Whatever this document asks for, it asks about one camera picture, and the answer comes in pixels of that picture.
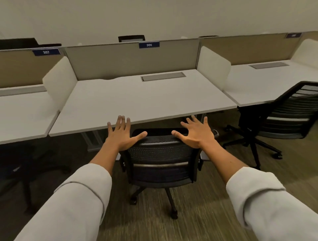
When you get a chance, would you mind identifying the person's left hand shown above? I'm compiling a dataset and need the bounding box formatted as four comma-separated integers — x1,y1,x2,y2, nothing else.
107,115,148,152

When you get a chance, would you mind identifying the tan desk partition panel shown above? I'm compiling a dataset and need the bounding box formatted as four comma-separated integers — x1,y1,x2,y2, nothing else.
200,31,318,66
0,48,66,89

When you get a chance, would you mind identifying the person's right hand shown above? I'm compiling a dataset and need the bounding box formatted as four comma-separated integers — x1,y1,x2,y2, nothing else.
172,115,216,149

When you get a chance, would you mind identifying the person's right forearm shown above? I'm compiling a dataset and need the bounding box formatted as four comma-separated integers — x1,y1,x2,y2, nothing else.
199,140,318,241

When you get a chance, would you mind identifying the grey metal desk leg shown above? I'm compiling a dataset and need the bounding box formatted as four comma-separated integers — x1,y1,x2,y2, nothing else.
80,129,104,152

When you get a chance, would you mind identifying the white side divider panel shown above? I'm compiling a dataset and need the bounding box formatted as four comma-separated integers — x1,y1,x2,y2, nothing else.
42,56,78,113
290,38,318,71
196,46,232,91

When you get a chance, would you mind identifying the black mesh office chair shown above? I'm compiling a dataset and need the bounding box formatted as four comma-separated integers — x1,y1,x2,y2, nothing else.
119,128,220,220
222,81,318,171

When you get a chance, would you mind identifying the person's left forearm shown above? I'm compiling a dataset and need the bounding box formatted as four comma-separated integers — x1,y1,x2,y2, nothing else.
14,142,128,241

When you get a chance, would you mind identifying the grey desk cable cover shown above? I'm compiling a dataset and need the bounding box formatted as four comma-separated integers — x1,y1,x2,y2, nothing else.
141,72,186,82
0,85,47,97
249,62,290,70

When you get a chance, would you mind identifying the grey desk partition panel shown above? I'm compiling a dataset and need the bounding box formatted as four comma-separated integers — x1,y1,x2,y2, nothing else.
65,39,201,81

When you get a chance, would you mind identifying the black chair back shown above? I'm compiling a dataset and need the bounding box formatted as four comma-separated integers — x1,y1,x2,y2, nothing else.
0,38,40,50
118,35,146,43

